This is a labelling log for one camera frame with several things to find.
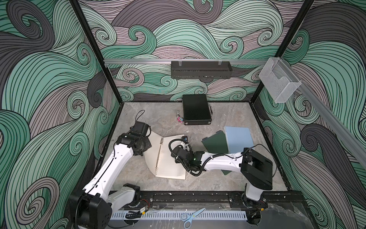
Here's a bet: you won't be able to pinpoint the white slotted cable duct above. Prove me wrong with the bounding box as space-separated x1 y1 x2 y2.
110 210 248 221

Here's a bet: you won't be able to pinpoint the aluminium rail right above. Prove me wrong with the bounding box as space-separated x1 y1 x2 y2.
283 60 366 168

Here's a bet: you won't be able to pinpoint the black case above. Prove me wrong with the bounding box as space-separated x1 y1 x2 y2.
182 94 212 126

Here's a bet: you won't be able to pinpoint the light blue spiral notebook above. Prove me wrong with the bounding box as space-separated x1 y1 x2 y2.
224 126 254 154

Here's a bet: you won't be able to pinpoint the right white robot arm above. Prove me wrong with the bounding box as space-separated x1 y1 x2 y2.
168 139 274 202

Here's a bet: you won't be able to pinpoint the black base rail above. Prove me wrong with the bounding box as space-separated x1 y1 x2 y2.
137 191 306 209

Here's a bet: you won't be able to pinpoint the blue scissors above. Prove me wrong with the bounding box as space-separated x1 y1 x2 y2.
180 208 206 229

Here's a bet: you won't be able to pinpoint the aluminium rail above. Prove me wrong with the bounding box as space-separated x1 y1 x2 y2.
103 58 268 66
283 60 366 168

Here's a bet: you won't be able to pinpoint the black wall tray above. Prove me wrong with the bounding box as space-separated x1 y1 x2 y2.
171 61 233 79

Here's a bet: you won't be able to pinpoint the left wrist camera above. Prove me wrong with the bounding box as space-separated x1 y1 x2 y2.
131 121 151 137

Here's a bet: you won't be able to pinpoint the beige spiral notebook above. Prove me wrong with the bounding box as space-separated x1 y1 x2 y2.
144 132 186 180

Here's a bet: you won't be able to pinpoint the aluminium rail back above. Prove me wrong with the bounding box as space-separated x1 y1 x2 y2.
103 58 268 66

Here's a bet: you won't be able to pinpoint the clear wall holder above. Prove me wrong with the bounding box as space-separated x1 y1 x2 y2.
259 57 302 103

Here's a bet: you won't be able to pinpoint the dark green spiral notebook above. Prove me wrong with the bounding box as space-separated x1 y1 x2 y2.
201 130 234 176

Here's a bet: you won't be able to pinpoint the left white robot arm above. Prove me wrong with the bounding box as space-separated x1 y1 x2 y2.
69 132 152 229

